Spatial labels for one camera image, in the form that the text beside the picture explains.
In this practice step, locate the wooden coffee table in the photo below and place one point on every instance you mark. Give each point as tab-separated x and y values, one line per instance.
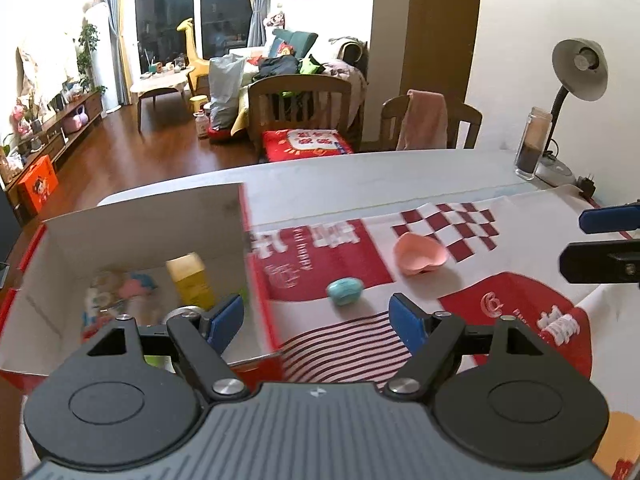
153	85

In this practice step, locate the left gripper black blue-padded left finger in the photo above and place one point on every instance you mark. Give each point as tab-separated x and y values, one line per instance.
200	345

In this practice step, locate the red white printed mat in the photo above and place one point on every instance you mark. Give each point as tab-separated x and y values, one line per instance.
503	260

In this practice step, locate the pink pot toy figure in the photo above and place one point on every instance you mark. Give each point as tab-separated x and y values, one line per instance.
136	287

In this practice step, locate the pink heart-shaped bowl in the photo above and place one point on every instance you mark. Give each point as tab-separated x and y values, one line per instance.
415	253

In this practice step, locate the yellow box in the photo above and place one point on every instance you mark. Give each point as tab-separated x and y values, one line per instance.
188	273

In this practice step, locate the wooden dining chair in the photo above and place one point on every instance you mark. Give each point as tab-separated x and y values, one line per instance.
310	102

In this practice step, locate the red cardboard box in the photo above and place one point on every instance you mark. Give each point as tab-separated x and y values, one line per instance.
41	318

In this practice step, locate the teal egg-shaped case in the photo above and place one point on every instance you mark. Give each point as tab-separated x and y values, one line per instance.
345	291

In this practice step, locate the red seat cushion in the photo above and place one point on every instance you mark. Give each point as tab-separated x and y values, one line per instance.
295	144

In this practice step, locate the yellow giraffe toy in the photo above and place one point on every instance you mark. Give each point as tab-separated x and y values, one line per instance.
199	68

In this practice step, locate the wooden tv cabinet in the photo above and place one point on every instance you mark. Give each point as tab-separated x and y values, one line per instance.
59	136

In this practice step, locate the grey desk lamp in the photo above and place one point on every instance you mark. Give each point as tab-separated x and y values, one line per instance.
581	68

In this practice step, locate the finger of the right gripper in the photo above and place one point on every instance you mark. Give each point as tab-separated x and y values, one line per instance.
613	262

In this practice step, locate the tape roll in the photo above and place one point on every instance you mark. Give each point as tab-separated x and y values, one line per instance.
190	312

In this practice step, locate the chair with pink towel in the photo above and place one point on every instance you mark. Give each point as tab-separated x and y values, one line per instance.
425	120

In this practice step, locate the sofa with clothes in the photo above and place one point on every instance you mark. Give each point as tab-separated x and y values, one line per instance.
289	54

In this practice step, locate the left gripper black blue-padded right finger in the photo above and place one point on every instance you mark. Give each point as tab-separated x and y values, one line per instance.
433	341

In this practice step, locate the orange gift box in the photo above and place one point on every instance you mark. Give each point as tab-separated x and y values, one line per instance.
37	184

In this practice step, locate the glass jar dark contents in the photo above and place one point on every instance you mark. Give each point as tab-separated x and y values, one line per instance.
533	141

